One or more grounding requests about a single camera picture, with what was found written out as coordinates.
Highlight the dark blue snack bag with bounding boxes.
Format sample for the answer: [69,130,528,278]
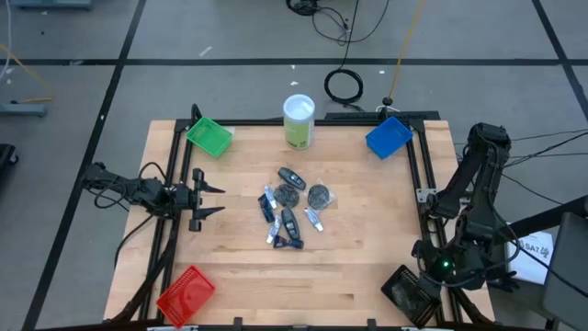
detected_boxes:
[272,234,305,252]

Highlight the green plastic basket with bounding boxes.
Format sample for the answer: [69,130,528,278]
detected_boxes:
[186,116,234,159]

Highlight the black plastic basket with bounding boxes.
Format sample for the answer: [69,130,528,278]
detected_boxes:
[380,264,443,328]

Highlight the grey floor base plate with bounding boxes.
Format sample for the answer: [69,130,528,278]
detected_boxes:
[8,0,93,10]

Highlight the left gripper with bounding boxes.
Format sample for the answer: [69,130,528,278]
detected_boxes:
[175,167,227,233]

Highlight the grey flat panel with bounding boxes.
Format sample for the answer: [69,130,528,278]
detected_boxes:
[540,211,588,331]

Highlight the small white toothpaste tube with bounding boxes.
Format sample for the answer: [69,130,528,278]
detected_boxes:
[266,213,283,245]
[302,207,325,233]
[263,184,278,211]

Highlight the thin yellow floor cable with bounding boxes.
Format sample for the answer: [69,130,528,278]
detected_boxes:
[0,43,54,105]

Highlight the white cardboard box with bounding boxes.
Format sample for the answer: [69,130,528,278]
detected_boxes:
[504,229,556,285]

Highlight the black aluminium table frame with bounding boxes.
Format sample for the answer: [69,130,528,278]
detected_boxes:
[107,104,495,331]

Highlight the white-lidded green wipes canister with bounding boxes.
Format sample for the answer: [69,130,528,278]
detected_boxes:
[282,94,317,151]

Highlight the blue plastic basket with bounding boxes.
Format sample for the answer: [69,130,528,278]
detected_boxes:
[365,116,414,161]

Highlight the black camera stand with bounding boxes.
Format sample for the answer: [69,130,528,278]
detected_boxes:
[375,95,401,121]

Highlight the coiled black cable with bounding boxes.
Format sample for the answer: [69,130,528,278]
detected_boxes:
[323,0,365,106]

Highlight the yellow hanging cable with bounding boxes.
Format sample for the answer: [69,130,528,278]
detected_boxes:
[388,0,426,100]

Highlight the black looped floor cable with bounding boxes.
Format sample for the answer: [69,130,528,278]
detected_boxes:
[285,0,391,47]

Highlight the black floor object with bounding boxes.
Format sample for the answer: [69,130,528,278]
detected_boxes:
[0,143,19,180]

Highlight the bagged black hair ties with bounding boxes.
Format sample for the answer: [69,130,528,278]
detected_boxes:
[272,182,302,211]
[306,182,337,212]

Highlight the red plastic basket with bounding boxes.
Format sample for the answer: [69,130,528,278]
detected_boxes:
[155,265,217,329]

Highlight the black metal beam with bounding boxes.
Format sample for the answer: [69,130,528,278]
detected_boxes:
[504,195,588,240]

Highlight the small dark blue bag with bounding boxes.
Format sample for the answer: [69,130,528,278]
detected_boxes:
[256,192,276,224]

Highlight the grey floor bar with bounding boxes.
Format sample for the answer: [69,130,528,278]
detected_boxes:
[0,103,49,118]

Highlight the thin black cable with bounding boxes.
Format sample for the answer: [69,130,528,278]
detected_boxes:
[509,130,588,142]
[503,132,588,169]

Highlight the black floor clamp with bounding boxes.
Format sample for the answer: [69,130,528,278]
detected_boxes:
[486,269,523,293]

